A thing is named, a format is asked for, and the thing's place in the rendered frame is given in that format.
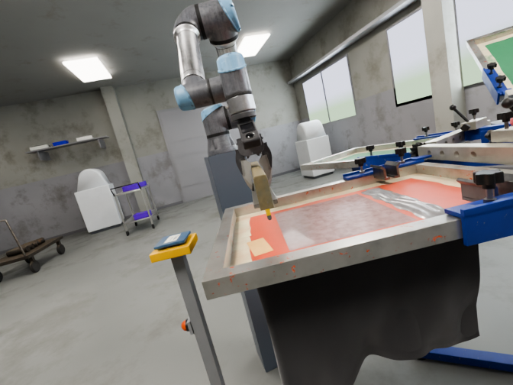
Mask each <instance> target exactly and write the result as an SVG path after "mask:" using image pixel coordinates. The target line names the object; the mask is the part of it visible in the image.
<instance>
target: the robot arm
mask: <svg viewBox="0 0 513 385"><path fill-rule="evenodd" d="M240 31H241V28H240V23H239V21H238V18H237V13H236V11H235V8H234V4H233V2H232V0H211V1H207V2H202V3H198V4H195V5H190V6H189V7H187V8H185V9H184V10H183V11H182V12H181V13H180V15H179V16H178V18H177V19H176V22H175V24H174V28H173V38H174V41H175V43H176V45H177V47H178V55H179V68H180V75H181V83H182V85H179V86H177V87H176V88H175V89H174V94H175V97H176V101H177V104H178V106H179V108H180V109H181V110H182V111H189V110H195V109H196V108H202V107H205V106H209V105H211V106H210V107H207V108H206V109H204V110H203V111H202V113H201V116H202V122H203V125H204V128H205V133H206V136H207V139H208V156H209V157H210V156H214V155H217V154H222V153H226V152H229V151H233V150H235V151H236V157H235V158H236V164H237V167H238V169H239V170H240V172H241V174H242V176H243V178H244V180H245V182H246V184H247V185H248V186H249V188H250V189H251V190H252V191H254V188H253V182H252V180H251V179H252V176H251V174H250V168H251V163H250V162H249V161H247V160H246V158H245V157H247V159H249V157H250V156H251V155H254V154H256V155H257V156H259V155H260V154H261V152H262V154H261V158H260V159H259V163H260V166H262V167H263V171H264V173H265V174H266V175H267V179H268V182H269V186H270V184H271V181H272V153H271V150H270V149H269V147H268V145H267V142H265V143H263V137H261V133H260V134H259V132H258V130H257V127H256V125H255V123H254V122H255V121H256V116H257V114H256V106H255V102H254V99H253V94H252V90H251V87H250V81H249V77H248V74H247V68H246V66H247V65H246V63H245V61H244V56H243V54H242V53H238V52H237V45H236V41H237V39H238V32H240ZM207 39H209V40H210V44H211V45H213V46H214V47H215V49H216V52H217V55H218V59H217V65H218V73H219V76H216V77H213V78H210V79H205V74H204V70H203V65H202V57H201V53H200V48H199V44H200V40H207ZM222 102H226V103H227V105H226V106H223V105H222V104H221V103H222ZM218 103H220V104H218ZM215 104H216V105H215ZM234 128H238V129H239V132H240V137H241V138H238V139H236V140H237V143H236V144H235V143H234V141H233V139H232V137H231V136H230V132H229V130H231V129H234ZM237 145H238V149H237Z"/></svg>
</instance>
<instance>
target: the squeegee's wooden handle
mask: <svg viewBox="0 0 513 385"><path fill-rule="evenodd" d="M251 172H252V176H253V182H254V186H255V189H256V194H257V198H258V201H259V204H260V210H261V211H262V210H265V209H271V208H274V205H273V199H272V195H271V192H270V188H269V182H268V179H267V175H266V174H265V173H264V171H263V169H262V167H261V166H260V165H259V163H258V162H257V161H255V162H252V163H251Z"/></svg>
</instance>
